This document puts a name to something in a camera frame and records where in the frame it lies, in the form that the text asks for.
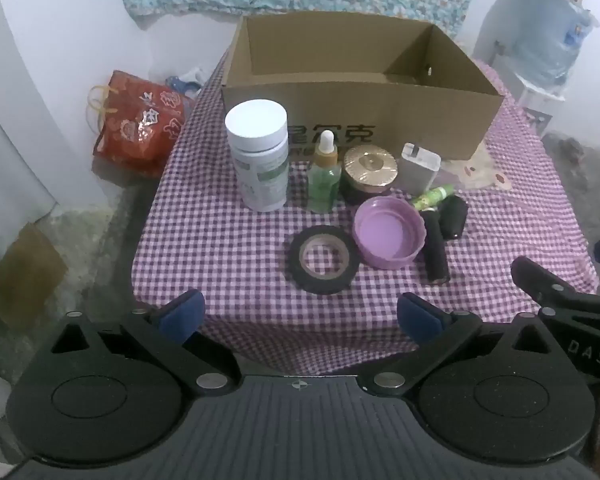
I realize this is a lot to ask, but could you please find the white pill bottle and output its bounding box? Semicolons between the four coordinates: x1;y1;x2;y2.
224;100;290;212

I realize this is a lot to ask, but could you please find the blue water jug dispenser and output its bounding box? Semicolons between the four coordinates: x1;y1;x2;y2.
472;0;567;111

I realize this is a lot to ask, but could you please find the red gift bag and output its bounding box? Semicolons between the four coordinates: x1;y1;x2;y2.
87;70;196;179

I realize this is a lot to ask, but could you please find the blue water jug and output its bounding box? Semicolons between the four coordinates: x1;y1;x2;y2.
509;0;600;89

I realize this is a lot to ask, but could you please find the purple checked tablecloth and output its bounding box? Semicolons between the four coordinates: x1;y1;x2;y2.
130;57;600;376

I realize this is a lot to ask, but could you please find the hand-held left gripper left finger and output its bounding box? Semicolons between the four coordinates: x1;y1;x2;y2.
50;287;242;397

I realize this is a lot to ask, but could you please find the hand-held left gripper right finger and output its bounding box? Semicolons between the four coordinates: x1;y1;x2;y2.
357;290;569;396

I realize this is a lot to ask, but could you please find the brown cardboard box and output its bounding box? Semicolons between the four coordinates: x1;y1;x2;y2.
221;10;505;162

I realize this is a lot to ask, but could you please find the white charger adapter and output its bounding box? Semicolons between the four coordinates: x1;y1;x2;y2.
399;142;441;192

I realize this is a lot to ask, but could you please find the gold-lidded dark jar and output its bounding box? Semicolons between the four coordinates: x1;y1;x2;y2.
340;144;400;206

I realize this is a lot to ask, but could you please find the green lip balm tube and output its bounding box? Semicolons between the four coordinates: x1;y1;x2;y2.
412;185;454;211

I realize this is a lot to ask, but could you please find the purple plastic lid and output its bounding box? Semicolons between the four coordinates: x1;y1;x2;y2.
352;196;427;270

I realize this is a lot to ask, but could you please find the blue and white packet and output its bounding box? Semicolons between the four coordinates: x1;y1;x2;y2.
166;67;204;101

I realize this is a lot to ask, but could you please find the black tape roll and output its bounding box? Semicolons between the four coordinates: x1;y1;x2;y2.
286;225;362;295

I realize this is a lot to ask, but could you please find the brown cardboard sheet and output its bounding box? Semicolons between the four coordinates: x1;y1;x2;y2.
0;222;71;329

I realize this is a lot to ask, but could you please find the long black cylinder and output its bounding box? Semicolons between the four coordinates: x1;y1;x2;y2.
420;206;450;284

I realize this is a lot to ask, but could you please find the short black cap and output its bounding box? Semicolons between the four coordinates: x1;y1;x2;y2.
439;195;469;240

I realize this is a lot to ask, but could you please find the green dropper bottle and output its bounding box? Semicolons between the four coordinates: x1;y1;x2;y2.
307;130;342;214

